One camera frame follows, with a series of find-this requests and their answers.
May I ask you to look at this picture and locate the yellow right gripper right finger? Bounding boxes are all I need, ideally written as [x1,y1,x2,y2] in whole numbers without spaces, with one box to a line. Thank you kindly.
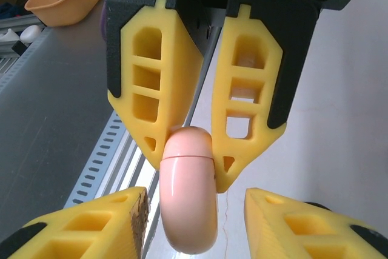
[244,187,388,259]

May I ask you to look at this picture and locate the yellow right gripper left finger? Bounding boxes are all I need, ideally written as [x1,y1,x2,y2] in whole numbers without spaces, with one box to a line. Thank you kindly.
[5,186,152,259]

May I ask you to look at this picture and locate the pink earbud charging case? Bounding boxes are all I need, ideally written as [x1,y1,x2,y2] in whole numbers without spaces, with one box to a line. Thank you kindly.
[159,125,219,254]

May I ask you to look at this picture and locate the grey metal panel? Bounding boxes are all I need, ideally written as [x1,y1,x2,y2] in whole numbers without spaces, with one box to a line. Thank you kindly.
[0,19,125,243]

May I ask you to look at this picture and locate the white rounded object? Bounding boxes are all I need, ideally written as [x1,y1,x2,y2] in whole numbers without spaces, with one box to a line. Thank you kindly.
[19,24,43,44]

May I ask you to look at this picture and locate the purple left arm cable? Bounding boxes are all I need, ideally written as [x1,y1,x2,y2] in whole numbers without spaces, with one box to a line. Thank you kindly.
[99,0,109,43]

